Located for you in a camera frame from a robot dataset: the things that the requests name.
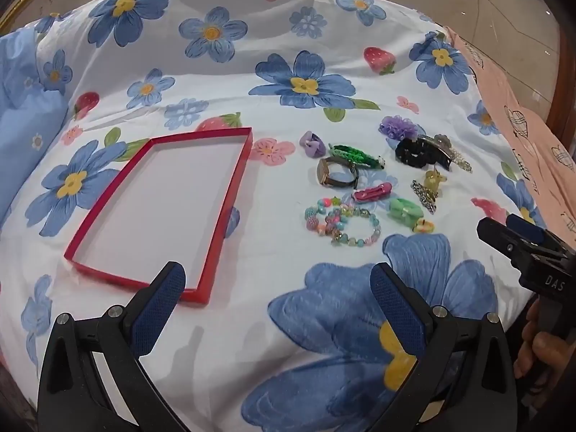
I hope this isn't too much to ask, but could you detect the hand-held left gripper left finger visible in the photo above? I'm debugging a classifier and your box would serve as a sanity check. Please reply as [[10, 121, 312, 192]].
[[38, 261, 190, 432]]

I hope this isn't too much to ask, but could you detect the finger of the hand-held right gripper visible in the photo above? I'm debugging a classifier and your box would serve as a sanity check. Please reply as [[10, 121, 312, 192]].
[[505, 213, 570, 262], [476, 217, 543, 275]]

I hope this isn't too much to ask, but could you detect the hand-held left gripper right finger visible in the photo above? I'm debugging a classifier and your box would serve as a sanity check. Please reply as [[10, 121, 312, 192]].
[[369, 261, 516, 432]]

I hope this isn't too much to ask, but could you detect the pastel small bead bracelet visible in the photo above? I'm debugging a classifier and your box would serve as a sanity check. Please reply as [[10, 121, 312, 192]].
[[329, 207, 381, 248]]

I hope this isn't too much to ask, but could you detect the red shallow box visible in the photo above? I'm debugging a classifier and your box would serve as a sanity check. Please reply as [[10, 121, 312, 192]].
[[64, 127, 253, 305]]

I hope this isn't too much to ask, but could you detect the silver chain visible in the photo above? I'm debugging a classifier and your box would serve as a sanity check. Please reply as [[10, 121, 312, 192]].
[[410, 180, 438, 215]]

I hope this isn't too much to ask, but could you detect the yellow translucent claw clip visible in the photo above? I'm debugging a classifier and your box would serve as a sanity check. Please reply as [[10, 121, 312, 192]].
[[422, 167, 448, 198]]

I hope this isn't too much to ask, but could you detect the chunky colourful bead bracelet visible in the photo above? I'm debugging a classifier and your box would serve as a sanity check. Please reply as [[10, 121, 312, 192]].
[[304, 196, 348, 237]]

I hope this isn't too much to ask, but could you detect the brown wristwatch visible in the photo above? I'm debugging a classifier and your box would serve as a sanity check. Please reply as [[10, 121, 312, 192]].
[[316, 157, 361, 190]]

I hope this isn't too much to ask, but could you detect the green woven bracelet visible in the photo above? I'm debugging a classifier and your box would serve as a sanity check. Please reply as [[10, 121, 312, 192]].
[[328, 143, 388, 170]]

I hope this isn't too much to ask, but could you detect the purple ring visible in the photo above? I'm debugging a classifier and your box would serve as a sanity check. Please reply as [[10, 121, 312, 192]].
[[299, 131, 327, 158]]

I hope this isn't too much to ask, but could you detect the person's right hand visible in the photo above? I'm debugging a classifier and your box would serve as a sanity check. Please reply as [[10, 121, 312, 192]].
[[513, 301, 576, 381]]

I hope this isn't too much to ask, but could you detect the silver claw clip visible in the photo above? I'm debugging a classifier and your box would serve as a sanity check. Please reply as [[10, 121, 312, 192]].
[[418, 133, 473, 174]]

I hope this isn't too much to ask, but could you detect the pink hair clip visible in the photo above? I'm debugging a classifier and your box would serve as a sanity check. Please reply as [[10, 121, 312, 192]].
[[352, 182, 396, 203]]

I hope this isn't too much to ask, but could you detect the black scrunchie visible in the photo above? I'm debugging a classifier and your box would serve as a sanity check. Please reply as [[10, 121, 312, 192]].
[[395, 137, 453, 172]]

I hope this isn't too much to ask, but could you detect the pink printed cloth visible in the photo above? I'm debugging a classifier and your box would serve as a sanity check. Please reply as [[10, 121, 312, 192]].
[[445, 24, 576, 257]]

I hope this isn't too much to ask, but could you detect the purple scrunchie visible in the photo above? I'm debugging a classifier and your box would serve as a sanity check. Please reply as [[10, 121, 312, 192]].
[[379, 115, 422, 138]]

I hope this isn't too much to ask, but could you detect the floral bedsheet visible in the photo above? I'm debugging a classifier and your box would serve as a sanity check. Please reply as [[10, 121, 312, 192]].
[[0, 0, 556, 432]]

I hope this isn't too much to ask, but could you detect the light blue pillow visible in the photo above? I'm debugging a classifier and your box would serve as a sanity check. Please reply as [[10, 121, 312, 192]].
[[0, 27, 69, 228]]

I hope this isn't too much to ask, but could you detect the green hair tie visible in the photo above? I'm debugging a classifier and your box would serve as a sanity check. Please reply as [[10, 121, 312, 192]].
[[388, 198, 436, 234]]

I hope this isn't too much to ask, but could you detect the wooden curved frame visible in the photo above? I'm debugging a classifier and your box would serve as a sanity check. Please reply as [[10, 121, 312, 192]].
[[545, 22, 576, 145]]

